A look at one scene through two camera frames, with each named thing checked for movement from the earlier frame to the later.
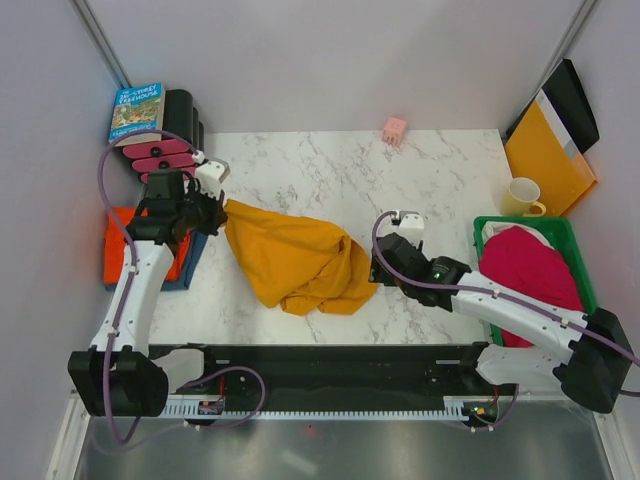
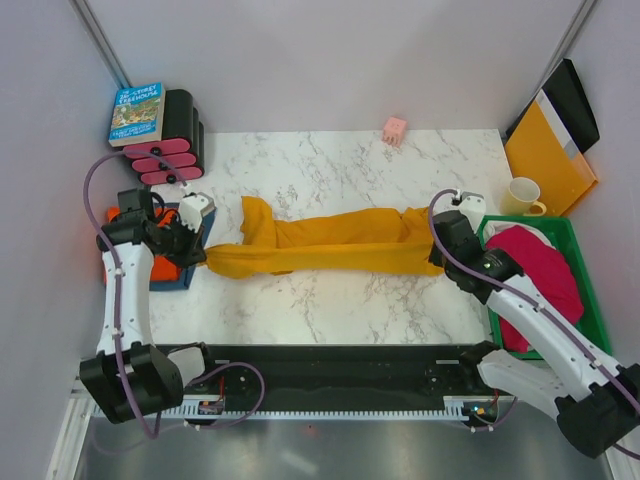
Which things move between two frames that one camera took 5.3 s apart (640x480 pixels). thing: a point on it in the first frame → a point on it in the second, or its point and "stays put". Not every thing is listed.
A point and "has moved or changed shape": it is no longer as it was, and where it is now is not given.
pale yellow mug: x=520 y=199 stays put
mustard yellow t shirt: x=304 y=264 has moved or changed shape
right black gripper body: x=384 y=277 → x=437 y=257
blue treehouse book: x=135 y=108 stays put
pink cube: x=393 y=131 stays put
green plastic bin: x=558 y=231 stays put
